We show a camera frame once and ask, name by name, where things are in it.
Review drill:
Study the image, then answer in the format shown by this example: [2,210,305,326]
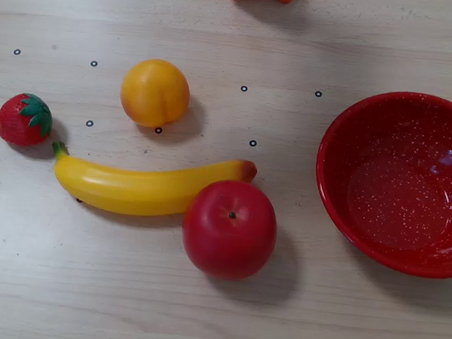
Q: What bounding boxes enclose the yellow orange peach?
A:
[116,56,194,132]

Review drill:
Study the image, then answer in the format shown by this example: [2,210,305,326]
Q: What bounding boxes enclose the red apple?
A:
[177,175,282,286]

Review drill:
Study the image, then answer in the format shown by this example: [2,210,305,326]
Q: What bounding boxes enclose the red speckled bowl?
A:
[305,83,452,281]

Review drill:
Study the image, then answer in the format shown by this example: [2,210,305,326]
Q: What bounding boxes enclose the yellow banana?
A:
[45,140,260,227]

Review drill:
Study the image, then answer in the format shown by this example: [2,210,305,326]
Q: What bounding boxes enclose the red strawberry green leaves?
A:
[0,90,57,150]

